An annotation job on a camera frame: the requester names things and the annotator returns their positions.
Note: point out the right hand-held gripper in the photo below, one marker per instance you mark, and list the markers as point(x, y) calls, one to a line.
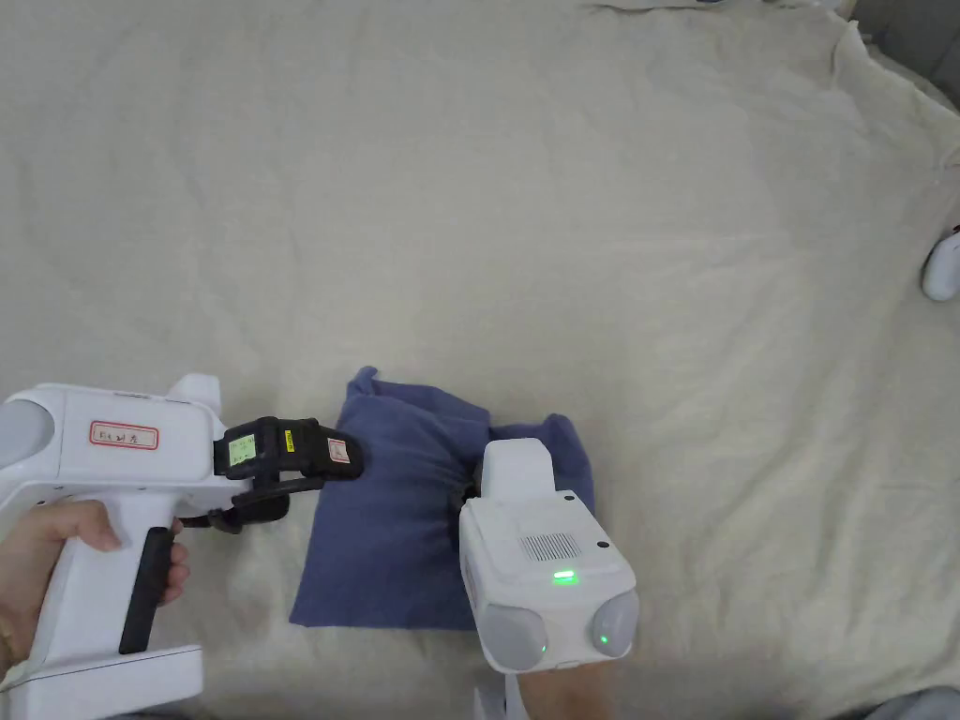
point(540, 540)

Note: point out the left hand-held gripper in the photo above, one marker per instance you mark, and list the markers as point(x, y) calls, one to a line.
point(112, 465)

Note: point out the dark blue garment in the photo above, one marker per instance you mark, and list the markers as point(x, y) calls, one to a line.
point(382, 525)

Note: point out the person's right hand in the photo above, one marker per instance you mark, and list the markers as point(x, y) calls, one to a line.
point(561, 694)

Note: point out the person's left hand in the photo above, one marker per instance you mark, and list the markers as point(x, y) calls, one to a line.
point(45, 555)

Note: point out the bed with beige sheet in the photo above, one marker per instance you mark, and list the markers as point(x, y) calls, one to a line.
point(525, 225)

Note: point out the white hand controller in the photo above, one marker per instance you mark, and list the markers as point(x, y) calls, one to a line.
point(942, 270)

